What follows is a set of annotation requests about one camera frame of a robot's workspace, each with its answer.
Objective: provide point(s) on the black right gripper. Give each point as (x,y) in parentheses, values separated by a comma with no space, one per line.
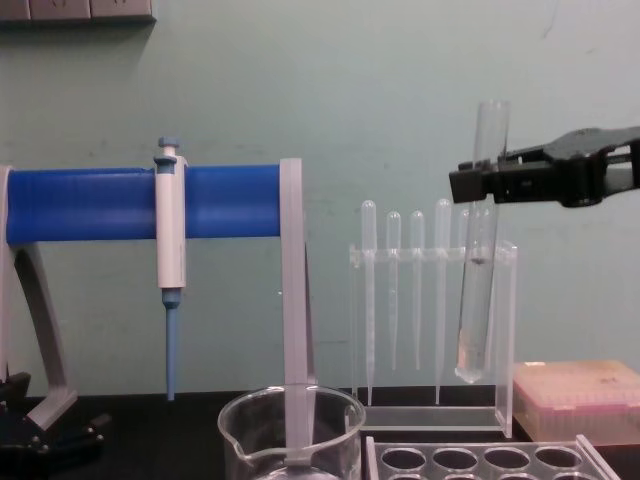
(625,172)

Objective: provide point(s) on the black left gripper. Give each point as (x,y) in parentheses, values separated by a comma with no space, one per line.
(17,440)

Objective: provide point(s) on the clear glass test tube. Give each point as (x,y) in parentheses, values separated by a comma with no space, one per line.
(482,310)

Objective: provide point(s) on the short clear transfer pipette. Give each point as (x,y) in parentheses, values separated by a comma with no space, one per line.
(484,220)
(464,225)

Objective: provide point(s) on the long clear transfer pipette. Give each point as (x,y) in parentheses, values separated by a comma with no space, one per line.
(442,225)

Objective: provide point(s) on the clear acrylic pipette rack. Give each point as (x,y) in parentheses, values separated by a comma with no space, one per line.
(505,350)

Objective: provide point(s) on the blue and grey pipette stand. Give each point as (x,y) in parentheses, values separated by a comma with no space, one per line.
(90,205)

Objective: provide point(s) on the clear glass beaker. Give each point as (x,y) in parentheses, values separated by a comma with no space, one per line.
(260,425)

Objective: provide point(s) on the white and blue micropipette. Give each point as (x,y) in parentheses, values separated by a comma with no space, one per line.
(171,235)

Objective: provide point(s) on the pink pipette tip box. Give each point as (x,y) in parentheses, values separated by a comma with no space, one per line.
(575,400)

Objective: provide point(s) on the clear acrylic test tube rack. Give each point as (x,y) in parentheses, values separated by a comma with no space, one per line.
(480,457)

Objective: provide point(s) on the white wall socket panel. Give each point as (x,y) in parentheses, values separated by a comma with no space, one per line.
(75,9)

